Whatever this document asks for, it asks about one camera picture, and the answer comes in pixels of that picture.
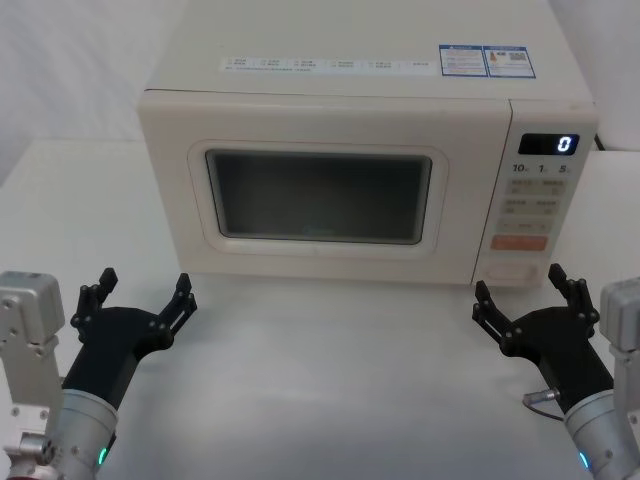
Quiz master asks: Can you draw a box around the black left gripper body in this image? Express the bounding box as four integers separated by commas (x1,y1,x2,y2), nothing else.
60,305,175,412

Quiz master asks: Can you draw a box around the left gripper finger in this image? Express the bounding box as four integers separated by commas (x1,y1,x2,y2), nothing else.
70,267,119,343
148,271,198,350

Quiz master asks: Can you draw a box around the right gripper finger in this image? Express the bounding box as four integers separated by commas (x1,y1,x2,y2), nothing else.
547,262,600,327
471,279,527,357

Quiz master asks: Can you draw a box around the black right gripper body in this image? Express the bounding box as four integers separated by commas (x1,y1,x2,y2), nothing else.
499,305,615,417

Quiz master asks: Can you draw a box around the oven control panel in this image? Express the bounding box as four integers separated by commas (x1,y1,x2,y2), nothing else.
471,99,601,290

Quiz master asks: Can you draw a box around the white table cloth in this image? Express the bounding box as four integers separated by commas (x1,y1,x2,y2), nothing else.
0,139,640,480

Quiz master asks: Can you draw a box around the white curtain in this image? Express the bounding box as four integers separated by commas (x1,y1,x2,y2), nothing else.
0,0,640,151

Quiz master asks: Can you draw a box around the cream microwave oven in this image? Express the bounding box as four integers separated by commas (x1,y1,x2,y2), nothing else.
137,0,601,290

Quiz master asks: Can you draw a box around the thin cable with silver plug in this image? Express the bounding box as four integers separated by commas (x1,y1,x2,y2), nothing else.
520,387,567,419

